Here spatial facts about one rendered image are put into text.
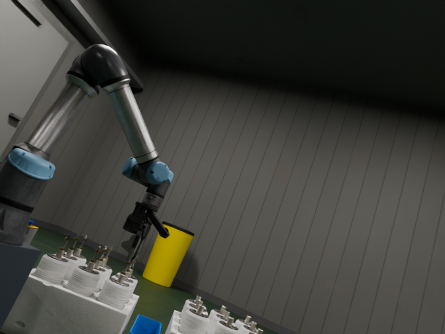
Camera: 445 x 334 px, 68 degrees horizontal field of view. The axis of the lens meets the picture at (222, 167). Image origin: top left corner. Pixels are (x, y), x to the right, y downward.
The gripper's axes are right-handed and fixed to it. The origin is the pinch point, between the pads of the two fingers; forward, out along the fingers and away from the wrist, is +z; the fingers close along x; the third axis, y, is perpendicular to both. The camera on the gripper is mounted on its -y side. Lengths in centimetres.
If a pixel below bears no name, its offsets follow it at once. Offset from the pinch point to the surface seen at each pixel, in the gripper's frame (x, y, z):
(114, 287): 4.7, 0.4, 10.8
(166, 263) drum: -235, 25, 12
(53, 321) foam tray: 9.7, 12.8, 26.3
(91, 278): 5.2, 9.0, 10.6
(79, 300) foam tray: 9.0, 8.1, 17.7
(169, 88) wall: -319, 138, -216
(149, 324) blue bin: -29.0, -11.1, 24.5
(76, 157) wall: -304, 208, -66
